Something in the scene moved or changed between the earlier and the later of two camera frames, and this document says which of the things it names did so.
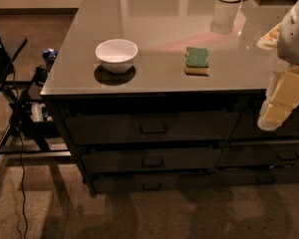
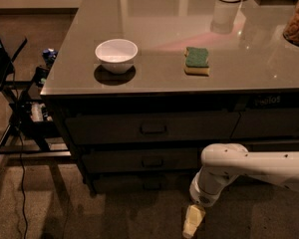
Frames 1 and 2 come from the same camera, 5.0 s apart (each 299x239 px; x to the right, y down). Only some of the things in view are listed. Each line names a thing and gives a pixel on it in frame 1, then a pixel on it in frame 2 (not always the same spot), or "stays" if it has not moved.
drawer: (152, 182) stays
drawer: (295, 126) stays
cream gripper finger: (288, 87) -> (207, 183)
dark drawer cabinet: (161, 88) stays
